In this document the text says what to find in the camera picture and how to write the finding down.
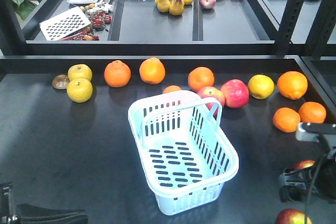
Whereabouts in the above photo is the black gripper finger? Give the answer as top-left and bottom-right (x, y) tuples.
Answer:
(17, 204), (88, 223)

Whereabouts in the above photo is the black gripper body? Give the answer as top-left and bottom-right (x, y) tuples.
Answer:
(278, 154), (335, 203)

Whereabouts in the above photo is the light blue plastic basket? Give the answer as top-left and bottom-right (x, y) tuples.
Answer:
(128, 90), (239, 216)

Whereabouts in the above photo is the orange behind red apples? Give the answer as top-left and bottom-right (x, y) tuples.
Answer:
(188, 67), (215, 92)

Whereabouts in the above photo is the red apple near front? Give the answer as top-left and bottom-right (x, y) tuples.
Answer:
(293, 159), (315, 169)

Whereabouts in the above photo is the red apple front corner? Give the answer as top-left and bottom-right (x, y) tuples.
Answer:
(275, 209), (313, 224)

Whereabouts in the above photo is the small orange near edge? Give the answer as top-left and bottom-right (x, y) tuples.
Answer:
(298, 101), (327, 123)

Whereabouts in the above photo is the small orange inner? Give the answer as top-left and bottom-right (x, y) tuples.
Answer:
(272, 107), (301, 133)

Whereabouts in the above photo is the black wooden fruit display stand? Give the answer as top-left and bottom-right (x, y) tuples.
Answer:
(1, 56), (335, 223)

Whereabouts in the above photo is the large orange far right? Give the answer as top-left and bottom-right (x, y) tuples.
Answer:
(277, 71), (308, 100)

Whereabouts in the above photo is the yellow orange round fruit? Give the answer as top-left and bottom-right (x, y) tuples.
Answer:
(248, 74), (275, 100)

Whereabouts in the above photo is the red apple right of pair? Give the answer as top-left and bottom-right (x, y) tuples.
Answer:
(220, 79), (249, 108)

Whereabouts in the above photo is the red apple of pair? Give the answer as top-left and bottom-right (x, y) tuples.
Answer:
(197, 86), (225, 106)
(220, 79), (249, 108)

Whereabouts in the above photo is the yellow pear-apple front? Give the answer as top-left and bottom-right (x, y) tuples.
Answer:
(67, 78), (93, 103)

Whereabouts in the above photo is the yellow pear-apple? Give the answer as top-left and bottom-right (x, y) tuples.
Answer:
(67, 78), (93, 103)
(68, 63), (92, 81)

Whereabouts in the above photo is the brown mushroom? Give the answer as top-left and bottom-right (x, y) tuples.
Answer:
(52, 74), (70, 90)

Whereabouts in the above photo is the red apple left of pair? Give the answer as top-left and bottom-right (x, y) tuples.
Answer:
(197, 86), (225, 106)

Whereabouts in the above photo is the yellow pear-apple back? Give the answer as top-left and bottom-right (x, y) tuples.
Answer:
(68, 63), (92, 81)

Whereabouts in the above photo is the bumpy top orange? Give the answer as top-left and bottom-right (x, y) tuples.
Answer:
(104, 60), (131, 88)

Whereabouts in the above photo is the small mandarin orange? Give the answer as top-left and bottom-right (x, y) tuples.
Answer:
(162, 85), (182, 94)

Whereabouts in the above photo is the white perforated grater board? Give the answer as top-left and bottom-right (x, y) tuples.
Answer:
(39, 7), (91, 41)

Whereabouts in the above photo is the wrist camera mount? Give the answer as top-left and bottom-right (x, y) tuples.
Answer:
(296, 122), (335, 150)

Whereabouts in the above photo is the orange at back rail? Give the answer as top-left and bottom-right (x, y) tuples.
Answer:
(139, 57), (165, 84)

